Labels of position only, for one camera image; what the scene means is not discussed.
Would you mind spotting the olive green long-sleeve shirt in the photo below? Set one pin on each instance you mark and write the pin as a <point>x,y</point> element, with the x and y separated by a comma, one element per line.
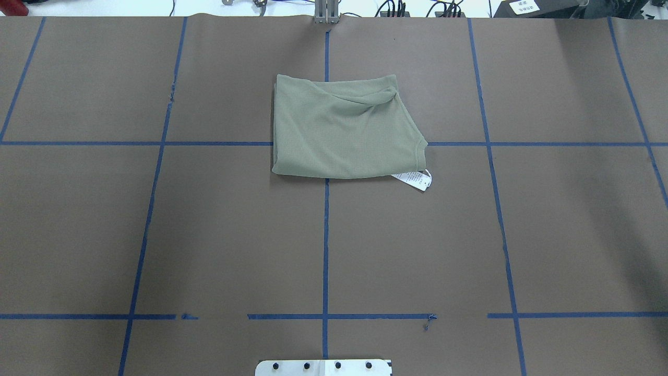
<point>346,130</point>

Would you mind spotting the black box with white label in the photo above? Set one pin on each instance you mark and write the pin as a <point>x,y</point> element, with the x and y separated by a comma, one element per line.
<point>538,9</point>

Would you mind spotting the red cylinder bottle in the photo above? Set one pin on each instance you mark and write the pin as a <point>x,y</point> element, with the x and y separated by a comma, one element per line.
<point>13,8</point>

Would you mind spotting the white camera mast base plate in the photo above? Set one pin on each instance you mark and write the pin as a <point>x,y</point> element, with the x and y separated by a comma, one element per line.
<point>325,367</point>

